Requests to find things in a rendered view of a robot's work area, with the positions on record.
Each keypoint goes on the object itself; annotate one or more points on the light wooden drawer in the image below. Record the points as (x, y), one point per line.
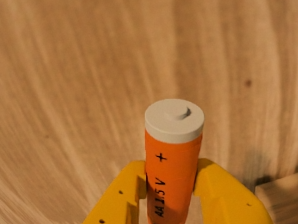
(280, 198)

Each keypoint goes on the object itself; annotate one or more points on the orange battery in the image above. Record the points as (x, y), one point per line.
(173, 137)

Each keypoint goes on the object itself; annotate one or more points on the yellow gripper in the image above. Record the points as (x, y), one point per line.
(224, 200)

